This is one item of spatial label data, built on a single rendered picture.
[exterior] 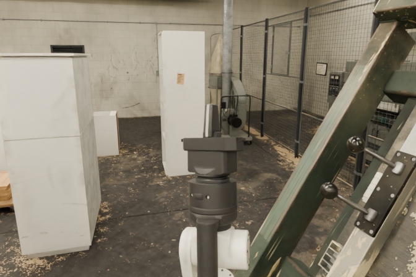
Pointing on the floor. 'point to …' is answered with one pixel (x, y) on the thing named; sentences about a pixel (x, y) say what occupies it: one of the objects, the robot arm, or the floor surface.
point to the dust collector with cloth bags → (223, 86)
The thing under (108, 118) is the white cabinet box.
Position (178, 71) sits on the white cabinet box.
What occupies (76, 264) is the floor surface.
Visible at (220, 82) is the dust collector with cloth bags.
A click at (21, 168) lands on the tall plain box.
